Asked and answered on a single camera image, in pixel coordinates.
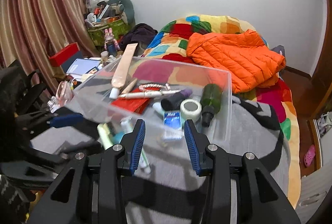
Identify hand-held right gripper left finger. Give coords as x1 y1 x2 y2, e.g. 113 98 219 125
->
27 119 146 224

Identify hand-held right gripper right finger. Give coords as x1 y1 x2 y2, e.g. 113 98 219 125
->
184 119 301 224

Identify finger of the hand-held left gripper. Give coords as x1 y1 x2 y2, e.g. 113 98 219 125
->
16 110 84 134
26 142 102 170

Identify white green toothpaste tube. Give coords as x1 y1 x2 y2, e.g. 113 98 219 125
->
121 117 151 175

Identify light green tube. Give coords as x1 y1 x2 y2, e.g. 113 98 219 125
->
97 123 115 150

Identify white tape roll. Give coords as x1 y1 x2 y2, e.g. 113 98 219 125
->
180 99 202 122

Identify blue white box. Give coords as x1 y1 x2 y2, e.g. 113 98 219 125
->
163 110 183 140

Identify clear plastic bin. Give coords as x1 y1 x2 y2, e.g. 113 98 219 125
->
73 56 232 144

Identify red foil packet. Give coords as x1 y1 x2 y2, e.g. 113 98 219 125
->
111 95 152 113

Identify purple black cylinder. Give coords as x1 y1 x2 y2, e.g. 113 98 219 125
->
161 88 193 109

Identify white gold pen device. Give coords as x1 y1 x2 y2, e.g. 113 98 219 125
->
118 89 181 99

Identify dark green spray bottle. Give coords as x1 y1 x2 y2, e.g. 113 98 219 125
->
201 84 223 127

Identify pink white braided rope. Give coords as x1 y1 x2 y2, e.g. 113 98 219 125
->
139 83 170 92

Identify pink cosmetic tube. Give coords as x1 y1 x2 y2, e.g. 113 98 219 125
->
109 43 139 99

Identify pink clear handbag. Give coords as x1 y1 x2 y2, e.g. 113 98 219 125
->
56 81 73 105

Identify pale blue notebook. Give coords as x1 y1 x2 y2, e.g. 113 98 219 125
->
66 58 100 75

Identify red box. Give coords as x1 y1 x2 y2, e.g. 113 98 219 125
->
49 42 79 66

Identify grey black blanket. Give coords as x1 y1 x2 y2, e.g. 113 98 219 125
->
28 94 291 224

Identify striped brown curtain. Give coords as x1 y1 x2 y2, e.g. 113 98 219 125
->
0 0 101 76

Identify pink bunny toy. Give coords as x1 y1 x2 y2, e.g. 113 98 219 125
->
104 28 118 53

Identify orange down jacket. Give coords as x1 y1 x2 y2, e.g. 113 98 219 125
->
186 29 286 93

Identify green basket of clutter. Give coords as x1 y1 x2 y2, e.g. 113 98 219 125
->
87 19 130 52

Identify dark purple clothes pile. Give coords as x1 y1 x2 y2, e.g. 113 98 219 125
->
119 23 158 49

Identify pink clog shoe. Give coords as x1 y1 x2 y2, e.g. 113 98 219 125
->
304 145 316 167

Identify colourful patchwork quilt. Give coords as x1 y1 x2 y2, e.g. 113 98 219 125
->
144 14 301 210

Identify grey green neck pillow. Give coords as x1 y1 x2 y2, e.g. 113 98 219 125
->
107 0 135 26

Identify white floor bag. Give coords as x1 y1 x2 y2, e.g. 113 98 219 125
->
318 112 332 136

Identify wooden door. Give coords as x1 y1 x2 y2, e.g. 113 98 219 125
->
309 0 332 121

